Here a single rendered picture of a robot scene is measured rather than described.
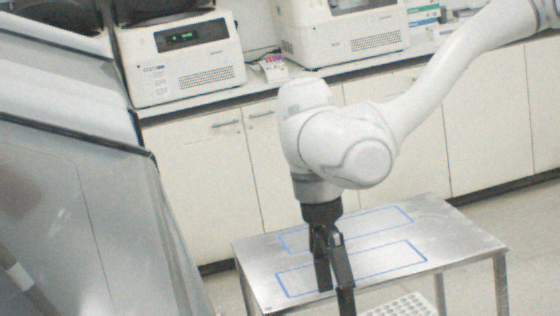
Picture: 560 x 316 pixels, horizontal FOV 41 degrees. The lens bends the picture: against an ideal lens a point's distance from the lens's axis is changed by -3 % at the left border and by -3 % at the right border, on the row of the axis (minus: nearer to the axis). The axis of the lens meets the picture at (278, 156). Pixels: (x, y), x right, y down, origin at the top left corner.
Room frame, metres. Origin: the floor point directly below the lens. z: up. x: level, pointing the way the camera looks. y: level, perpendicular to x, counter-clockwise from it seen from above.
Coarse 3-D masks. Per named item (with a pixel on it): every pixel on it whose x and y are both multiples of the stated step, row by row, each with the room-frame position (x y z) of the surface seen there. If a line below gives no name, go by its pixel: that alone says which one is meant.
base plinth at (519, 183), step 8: (528, 176) 3.95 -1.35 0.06; (536, 176) 3.96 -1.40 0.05; (544, 176) 3.97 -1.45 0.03; (552, 176) 3.98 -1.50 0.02; (504, 184) 3.92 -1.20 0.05; (512, 184) 3.93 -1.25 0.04; (520, 184) 3.94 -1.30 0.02; (528, 184) 3.95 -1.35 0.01; (536, 184) 3.95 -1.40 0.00; (472, 192) 3.88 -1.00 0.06; (480, 192) 3.89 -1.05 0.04; (488, 192) 3.90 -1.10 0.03; (496, 192) 3.91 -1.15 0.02; (504, 192) 3.91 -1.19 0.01; (448, 200) 3.85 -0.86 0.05; (456, 200) 3.86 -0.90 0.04; (464, 200) 3.87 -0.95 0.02; (472, 200) 3.87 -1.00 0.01; (208, 264) 3.57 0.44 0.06; (216, 264) 3.58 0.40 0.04; (224, 264) 3.59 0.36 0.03; (232, 264) 3.60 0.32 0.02; (200, 272) 3.56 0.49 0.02; (208, 272) 3.57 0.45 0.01; (216, 272) 3.58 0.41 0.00
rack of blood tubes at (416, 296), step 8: (408, 296) 1.37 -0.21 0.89; (416, 296) 1.35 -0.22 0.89; (384, 304) 1.36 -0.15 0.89; (392, 304) 1.36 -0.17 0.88; (400, 304) 1.34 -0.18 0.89; (408, 304) 1.34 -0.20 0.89; (416, 304) 1.33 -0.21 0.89; (424, 304) 1.32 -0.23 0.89; (368, 312) 1.35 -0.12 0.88; (376, 312) 1.35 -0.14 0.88; (384, 312) 1.33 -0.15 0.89; (392, 312) 1.32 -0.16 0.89; (400, 312) 1.32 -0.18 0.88; (408, 312) 1.31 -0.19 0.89; (416, 312) 1.31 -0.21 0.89; (424, 312) 1.29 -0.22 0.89; (432, 312) 1.28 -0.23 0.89
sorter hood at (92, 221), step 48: (0, 144) 0.74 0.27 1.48; (48, 144) 0.80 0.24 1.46; (96, 144) 0.86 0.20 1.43; (0, 192) 0.59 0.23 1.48; (48, 192) 0.63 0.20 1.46; (96, 192) 0.67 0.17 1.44; (144, 192) 0.72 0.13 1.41; (0, 240) 0.49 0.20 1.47; (48, 240) 0.52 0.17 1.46; (96, 240) 0.54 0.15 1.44; (144, 240) 0.58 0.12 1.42; (0, 288) 0.41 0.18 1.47; (48, 288) 0.43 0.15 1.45; (96, 288) 0.45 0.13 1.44; (144, 288) 0.48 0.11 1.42; (192, 288) 0.50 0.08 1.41
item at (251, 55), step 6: (450, 12) 4.48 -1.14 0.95; (450, 18) 4.48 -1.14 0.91; (258, 48) 4.26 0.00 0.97; (264, 48) 4.26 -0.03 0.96; (270, 48) 4.26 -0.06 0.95; (276, 48) 4.26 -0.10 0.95; (246, 54) 4.23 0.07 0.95; (252, 54) 4.24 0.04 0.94; (258, 54) 4.24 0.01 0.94; (264, 54) 4.25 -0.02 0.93; (270, 54) 4.26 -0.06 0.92; (276, 54) 4.26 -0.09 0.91; (246, 60) 4.23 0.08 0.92; (252, 60) 4.24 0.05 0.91
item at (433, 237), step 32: (352, 224) 1.95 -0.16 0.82; (384, 224) 1.91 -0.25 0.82; (416, 224) 1.87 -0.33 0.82; (448, 224) 1.83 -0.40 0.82; (256, 256) 1.85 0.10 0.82; (288, 256) 1.82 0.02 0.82; (352, 256) 1.75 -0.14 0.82; (384, 256) 1.72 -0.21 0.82; (416, 256) 1.68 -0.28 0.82; (448, 256) 1.65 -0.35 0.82; (480, 256) 1.63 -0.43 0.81; (256, 288) 1.67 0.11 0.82; (288, 288) 1.64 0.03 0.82
